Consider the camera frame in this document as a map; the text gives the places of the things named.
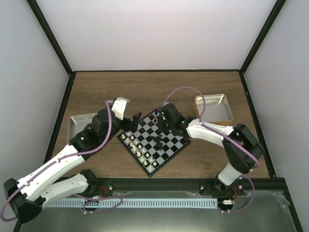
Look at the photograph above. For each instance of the pile of black chess pieces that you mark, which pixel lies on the pile of black chess pieces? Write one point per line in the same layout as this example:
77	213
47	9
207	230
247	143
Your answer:
158	142

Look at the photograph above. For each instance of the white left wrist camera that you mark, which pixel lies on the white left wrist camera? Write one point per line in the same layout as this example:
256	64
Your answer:
119	107

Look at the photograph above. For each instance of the gold metal tin box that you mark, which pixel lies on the gold metal tin box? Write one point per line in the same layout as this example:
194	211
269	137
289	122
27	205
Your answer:
217	110

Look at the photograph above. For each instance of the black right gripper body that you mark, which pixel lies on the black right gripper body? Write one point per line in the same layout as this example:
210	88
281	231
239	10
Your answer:
171	126

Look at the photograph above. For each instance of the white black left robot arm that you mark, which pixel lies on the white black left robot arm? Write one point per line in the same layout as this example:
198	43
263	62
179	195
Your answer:
28	196

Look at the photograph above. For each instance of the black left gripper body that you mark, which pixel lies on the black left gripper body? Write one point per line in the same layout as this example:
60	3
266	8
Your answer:
128	127

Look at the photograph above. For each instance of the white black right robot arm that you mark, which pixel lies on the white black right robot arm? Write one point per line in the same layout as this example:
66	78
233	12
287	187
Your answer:
242	148

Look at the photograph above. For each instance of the black aluminium frame rail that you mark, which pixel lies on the black aluminium frame rail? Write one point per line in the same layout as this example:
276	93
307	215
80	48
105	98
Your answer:
204	186

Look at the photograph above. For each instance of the light blue cable duct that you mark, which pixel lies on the light blue cable duct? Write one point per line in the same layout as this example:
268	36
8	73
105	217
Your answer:
203	203

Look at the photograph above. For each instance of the black white chess board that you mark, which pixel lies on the black white chess board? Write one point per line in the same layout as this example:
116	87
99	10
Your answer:
151	148

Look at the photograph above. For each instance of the silver pink tin lid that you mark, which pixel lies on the silver pink tin lid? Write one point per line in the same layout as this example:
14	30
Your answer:
77	123

